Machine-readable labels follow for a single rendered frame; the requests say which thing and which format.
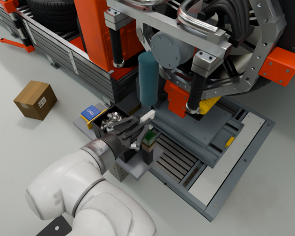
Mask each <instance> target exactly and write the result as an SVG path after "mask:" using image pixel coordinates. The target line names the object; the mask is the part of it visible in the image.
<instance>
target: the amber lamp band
mask: <svg viewBox="0 0 295 236"><path fill-rule="evenodd" d="M154 147H155V141H154V142H153V143H152V144H151V145H150V146H149V147H148V146H147V145H146V144H144V143H143V142H142V143H141V148H142V149H144V150H145V151H146V152H148V153H150V151H151V150H152V149H153V148H154Z"/></svg>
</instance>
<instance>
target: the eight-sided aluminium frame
mask: <svg viewBox="0 0 295 236"><path fill-rule="evenodd" d="M249 2H250V4H251V7H252V9H253V11H254V14H255V16H256V19H257V21H258V23H259V25H260V28H261V30H262V35H261V37H260V39H259V41H258V44H257V46H256V48H255V50H254V52H253V54H252V57H251V59H250V61H249V63H248V65H247V68H246V70H245V72H244V74H243V75H242V76H238V77H235V78H231V79H227V80H223V81H219V82H215V83H211V84H205V85H204V89H203V92H202V96H201V100H202V99H205V100H206V99H208V98H213V97H219V96H225V95H231V94H236V93H243V92H247V91H249V90H250V89H251V87H252V86H253V85H254V84H255V83H256V81H257V79H258V78H259V74H258V73H259V71H260V69H261V67H262V65H263V63H264V61H265V59H266V57H267V56H268V55H269V54H270V53H271V51H272V50H273V49H274V48H275V46H276V44H277V42H278V40H279V38H280V37H281V35H282V34H283V31H284V29H285V27H286V25H287V22H286V19H285V14H284V13H283V12H282V9H281V7H280V4H279V1H278V0H249ZM136 33H137V37H138V38H139V41H141V43H142V45H143V46H144V48H145V50H146V51H147V52H151V47H150V43H151V39H152V37H153V35H154V33H153V31H152V27H151V26H149V25H147V24H145V23H143V22H141V21H138V20H136ZM159 74H160V75H161V77H163V78H164V79H165V80H169V81H170V82H172V83H173V84H175V85H177V86H178V87H180V88H182V89H183V90H185V91H187V92H189V93H190V90H191V85H192V80H193V77H192V76H190V75H188V74H187V73H185V72H183V71H181V70H179V69H177V68H174V69H167V68H164V67H162V66H161V65H160V64H159Z"/></svg>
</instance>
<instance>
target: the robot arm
mask: <svg viewBox="0 0 295 236"><path fill-rule="evenodd" d="M154 117H155V111H154V110H151V111H150V112H148V113H147V114H146V115H144V114H143V115H141V116H137V118H135V117H134V116H130V117H128V118H125V119H123V120H121V121H118V122H116V123H112V124H107V134H105V135H104V136H102V137H101V138H99V139H94V140H92V141H91V142H89V143H88V144H86V145H85V146H83V147H81V148H80V149H79V150H77V151H75V152H73V153H70V154H67V155H66V156H63V157H62V158H60V159H59V160H57V161H56V162H54V163H53V164H52V165H50V166H49V167H48V168H46V169H45V170H44V171H43V172H42V173H40V174H39V175H38V176H37V177H36V178H35V179H34V180H33V181H32V182H31V183H30V184H29V186H28V187H27V189H26V193H25V198H26V202H27V204H28V206H29V207H30V209H31V210H32V211H33V212H34V214H35V215H36V216H37V217H39V218H40V219H41V220H43V221H44V220H49V219H53V218H56V217H59V216H61V215H62V214H63V213H64V212H66V213H67V214H69V215H71V216H72V217H74V221H73V226H72V231H71V232H70V233H69V234H67V235H66V236H157V230H156V225H155V223H154V221H153V219H152V218H151V216H150V215H149V214H148V212H147V211H146V210H145V209H144V208H143V207H142V206H141V205H140V204H139V203H138V202H137V201H136V200H134V199H133V198H132V197H131V196H130V195H129V194H127V193H126V192H125V191H123V190H122V189H120V188H119V187H117V186H115V185H113V184H112V183H110V182H109V181H107V180H106V179H105V178H104V177H103V174H104V173H105V172H106V171H107V170H109V169H110V168H111V167H112V166H113V165H114V163H115V160H116V159H118V158H119V157H120V156H121V155H122V154H123V153H124V152H125V151H127V150H130V149H135V151H136V152H138V151H139V149H140V145H141V143H142V142H143V140H144V138H145V137H146V135H147V133H148V131H149V124H150V123H151V120H152V119H153V118H154ZM140 132H141V134H140V135H139V137H138V138H137V141H135V142H134V143H133V144H131V142H132V140H133V138H134V137H135V136H137V135H138V134H139V133H140Z"/></svg>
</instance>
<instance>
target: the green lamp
mask: <svg viewBox="0 0 295 236"><path fill-rule="evenodd" d="M155 137H156V134H155V133H154V132H153V131H151V130H150V129H149V131H148V133H147V135H146V137H145V138H144V140H143V142H144V143H145V144H146V145H147V146H150V145H151V144H152V143H153V142H154V141H155Z"/></svg>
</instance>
